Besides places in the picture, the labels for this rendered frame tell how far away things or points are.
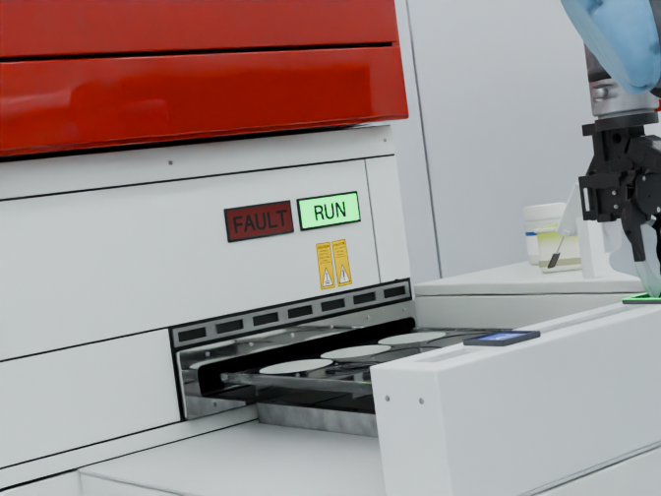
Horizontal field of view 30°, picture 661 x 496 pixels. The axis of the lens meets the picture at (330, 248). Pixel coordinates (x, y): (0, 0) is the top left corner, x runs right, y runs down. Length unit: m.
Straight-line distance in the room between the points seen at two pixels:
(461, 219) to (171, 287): 2.53
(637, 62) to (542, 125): 3.56
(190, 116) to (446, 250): 2.49
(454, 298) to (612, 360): 0.61
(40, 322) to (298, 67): 0.52
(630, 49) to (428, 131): 3.17
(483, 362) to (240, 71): 0.70
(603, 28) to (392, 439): 0.47
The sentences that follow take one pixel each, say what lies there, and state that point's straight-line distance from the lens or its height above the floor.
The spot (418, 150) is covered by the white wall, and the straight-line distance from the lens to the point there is 4.03.
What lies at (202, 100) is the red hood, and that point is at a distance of 1.68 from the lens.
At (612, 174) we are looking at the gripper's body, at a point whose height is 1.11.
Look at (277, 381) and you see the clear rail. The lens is 1.59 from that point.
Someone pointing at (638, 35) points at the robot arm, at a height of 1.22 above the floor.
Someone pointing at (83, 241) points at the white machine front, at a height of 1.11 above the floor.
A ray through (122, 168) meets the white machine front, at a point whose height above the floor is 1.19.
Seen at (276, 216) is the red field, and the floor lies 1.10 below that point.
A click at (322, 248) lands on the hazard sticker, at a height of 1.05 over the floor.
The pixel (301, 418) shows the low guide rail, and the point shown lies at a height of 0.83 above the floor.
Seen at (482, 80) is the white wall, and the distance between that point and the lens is 4.28.
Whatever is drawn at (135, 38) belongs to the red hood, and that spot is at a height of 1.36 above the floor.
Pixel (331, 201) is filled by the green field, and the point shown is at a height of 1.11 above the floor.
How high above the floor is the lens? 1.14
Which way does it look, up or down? 3 degrees down
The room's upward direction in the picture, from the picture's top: 7 degrees counter-clockwise
